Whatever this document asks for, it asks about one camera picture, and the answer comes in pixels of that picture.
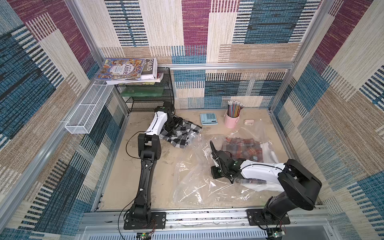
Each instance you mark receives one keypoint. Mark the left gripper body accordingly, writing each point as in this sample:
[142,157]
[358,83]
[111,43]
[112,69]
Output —
[173,124]

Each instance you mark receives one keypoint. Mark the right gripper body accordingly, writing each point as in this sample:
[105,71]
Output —
[220,160]

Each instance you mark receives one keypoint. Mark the black white checked shirt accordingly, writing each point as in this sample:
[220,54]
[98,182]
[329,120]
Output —
[182,137]

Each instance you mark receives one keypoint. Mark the clear plastic vacuum bag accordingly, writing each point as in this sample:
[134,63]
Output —
[194,184]

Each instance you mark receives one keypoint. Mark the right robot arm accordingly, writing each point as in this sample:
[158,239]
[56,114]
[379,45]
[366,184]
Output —
[297,186]

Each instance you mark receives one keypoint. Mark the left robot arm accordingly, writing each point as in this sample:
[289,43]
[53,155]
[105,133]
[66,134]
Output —
[139,215]

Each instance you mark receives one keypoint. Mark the red plaid shirt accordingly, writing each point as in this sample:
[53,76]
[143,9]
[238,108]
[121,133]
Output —
[240,148]

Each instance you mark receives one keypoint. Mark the white folded shirt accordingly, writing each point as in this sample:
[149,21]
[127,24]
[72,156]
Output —
[262,176]

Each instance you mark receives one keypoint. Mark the teal calculator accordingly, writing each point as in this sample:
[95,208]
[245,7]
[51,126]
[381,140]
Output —
[208,119]

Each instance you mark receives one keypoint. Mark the pink pencil cup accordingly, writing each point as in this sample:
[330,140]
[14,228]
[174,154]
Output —
[230,122]

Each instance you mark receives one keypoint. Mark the pink eraser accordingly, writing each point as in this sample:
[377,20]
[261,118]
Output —
[249,122]

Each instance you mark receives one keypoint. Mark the coloured pencils bundle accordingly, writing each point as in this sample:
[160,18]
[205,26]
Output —
[234,109]

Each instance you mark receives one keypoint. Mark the green folder on shelf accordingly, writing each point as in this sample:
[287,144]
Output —
[143,92]

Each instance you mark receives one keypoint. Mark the black white Folio book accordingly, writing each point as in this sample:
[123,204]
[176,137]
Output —
[150,69]

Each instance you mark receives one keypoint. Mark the colourful picture book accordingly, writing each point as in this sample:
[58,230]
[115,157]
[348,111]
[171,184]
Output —
[121,69]

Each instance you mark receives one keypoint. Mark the black wire shelf rack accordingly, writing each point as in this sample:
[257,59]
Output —
[145,97]

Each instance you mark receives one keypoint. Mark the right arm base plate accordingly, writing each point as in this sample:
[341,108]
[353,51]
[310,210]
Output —
[257,217]

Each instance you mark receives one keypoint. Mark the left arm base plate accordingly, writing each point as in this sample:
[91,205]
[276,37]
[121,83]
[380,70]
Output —
[155,220]

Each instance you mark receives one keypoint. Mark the white wire basket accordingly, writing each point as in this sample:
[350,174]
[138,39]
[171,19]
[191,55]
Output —
[87,112]

